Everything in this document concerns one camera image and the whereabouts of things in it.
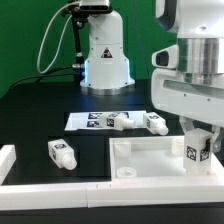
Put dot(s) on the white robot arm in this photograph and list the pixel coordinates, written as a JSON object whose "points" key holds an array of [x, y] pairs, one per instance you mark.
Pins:
{"points": [[188, 79]]}

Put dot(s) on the white square table top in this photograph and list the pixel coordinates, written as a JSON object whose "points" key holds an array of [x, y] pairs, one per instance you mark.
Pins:
{"points": [[147, 157]]}

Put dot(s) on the white marker sheet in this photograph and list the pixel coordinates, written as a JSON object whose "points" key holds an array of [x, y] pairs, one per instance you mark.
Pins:
{"points": [[90, 120]]}

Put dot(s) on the white U-shaped fence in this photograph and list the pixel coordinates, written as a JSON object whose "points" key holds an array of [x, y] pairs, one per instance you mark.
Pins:
{"points": [[115, 192]]}

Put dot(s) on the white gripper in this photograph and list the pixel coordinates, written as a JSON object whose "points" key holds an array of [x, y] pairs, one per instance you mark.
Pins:
{"points": [[205, 103]]}

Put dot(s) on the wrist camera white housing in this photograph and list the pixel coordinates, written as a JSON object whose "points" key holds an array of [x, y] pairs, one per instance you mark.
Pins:
{"points": [[166, 58]]}

